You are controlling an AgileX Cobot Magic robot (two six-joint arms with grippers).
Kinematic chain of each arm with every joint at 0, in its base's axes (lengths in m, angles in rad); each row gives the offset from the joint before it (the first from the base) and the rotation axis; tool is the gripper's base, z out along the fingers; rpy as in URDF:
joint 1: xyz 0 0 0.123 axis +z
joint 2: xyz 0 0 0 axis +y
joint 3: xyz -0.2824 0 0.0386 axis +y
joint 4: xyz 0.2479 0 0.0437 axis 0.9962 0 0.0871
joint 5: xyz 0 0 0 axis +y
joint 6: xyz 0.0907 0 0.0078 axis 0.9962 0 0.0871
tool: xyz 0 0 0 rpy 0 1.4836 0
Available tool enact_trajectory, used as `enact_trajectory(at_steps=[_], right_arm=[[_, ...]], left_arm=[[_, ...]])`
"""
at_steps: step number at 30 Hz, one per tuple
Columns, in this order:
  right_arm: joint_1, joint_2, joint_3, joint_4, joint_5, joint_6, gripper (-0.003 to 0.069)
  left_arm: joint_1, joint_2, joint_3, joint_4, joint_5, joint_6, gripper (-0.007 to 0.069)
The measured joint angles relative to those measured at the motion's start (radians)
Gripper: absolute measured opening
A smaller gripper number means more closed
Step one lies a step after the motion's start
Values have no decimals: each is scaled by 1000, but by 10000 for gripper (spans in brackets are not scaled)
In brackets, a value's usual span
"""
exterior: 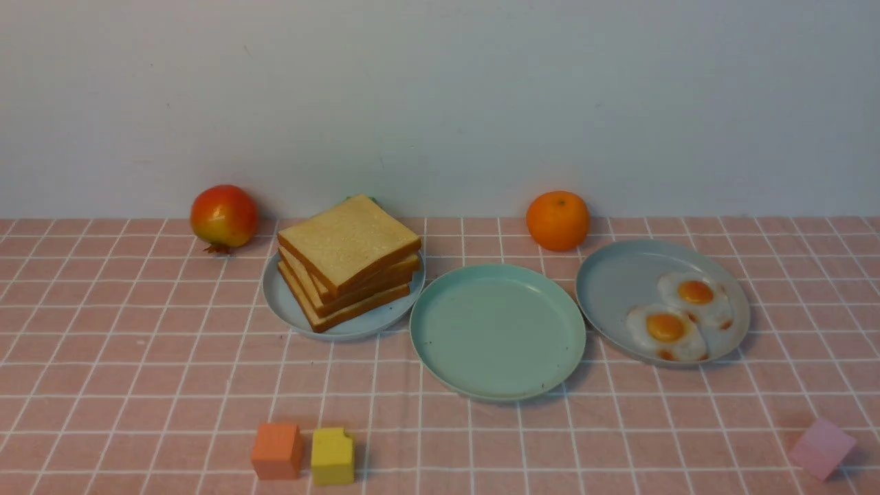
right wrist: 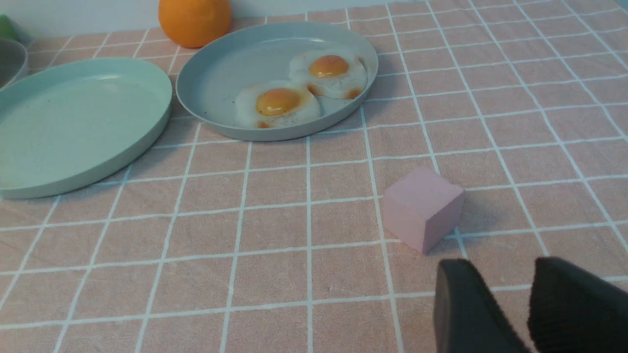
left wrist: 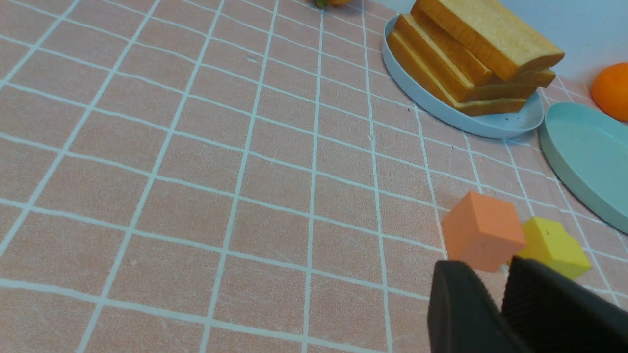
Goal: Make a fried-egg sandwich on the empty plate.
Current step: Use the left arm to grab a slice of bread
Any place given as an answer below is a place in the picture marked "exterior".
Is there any red yellow pomegranate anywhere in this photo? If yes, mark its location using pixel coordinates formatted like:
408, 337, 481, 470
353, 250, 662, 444
189, 184, 260, 254

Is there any bread slice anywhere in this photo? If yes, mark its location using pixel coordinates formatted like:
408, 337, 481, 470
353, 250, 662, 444
278, 247, 421, 333
277, 262, 411, 334
278, 247, 421, 316
276, 200, 422, 295

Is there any yellow foam cube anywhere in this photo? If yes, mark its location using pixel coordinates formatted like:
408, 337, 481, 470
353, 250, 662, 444
310, 427, 355, 486

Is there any fried egg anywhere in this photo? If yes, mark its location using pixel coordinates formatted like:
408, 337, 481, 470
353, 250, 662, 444
657, 272, 734, 331
624, 304, 708, 362

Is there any grey-blue bread plate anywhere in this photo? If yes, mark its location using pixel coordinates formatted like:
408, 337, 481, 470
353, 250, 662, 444
261, 252, 426, 341

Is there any orange tangerine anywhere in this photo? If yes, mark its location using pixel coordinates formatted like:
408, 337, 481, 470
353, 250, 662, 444
525, 190, 591, 252

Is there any pink foam cube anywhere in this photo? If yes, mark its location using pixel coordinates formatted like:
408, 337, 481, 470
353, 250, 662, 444
788, 417, 856, 482

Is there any grey egg plate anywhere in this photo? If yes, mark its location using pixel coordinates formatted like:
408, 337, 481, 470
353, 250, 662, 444
575, 239, 751, 369

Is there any light green center plate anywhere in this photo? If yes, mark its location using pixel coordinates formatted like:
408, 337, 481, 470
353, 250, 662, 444
409, 264, 587, 402

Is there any green foam cube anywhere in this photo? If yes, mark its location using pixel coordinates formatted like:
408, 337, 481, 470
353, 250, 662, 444
345, 195, 377, 204

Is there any orange foam cube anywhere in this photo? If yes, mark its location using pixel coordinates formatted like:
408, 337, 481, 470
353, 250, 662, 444
250, 422, 304, 481

